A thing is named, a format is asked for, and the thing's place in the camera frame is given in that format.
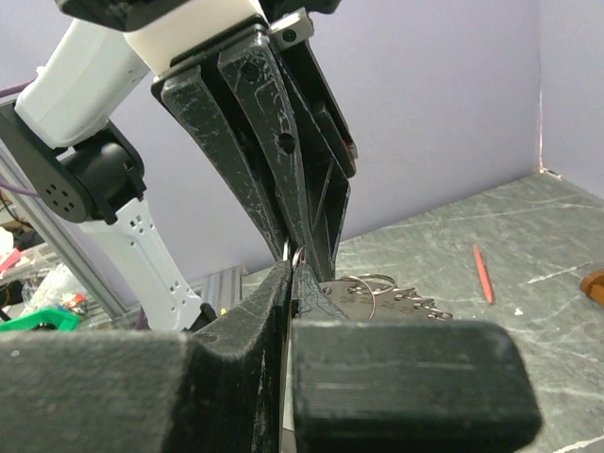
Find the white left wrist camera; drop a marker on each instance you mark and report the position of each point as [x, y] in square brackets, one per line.
[160, 31]

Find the green plastic bin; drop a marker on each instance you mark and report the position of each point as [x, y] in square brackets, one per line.
[53, 319]

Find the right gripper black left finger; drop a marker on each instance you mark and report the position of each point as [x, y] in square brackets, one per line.
[219, 389]

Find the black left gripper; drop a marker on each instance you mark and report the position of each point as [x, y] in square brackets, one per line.
[307, 146]

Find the wooden shelf rack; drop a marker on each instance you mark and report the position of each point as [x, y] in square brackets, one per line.
[592, 286]

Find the round metal keyring disc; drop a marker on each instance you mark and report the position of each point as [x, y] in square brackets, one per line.
[364, 298]

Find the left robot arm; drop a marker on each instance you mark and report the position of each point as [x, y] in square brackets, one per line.
[85, 170]

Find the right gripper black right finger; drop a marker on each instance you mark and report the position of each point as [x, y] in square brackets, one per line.
[404, 385]

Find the orange red pen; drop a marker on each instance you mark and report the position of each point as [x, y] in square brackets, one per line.
[483, 275]

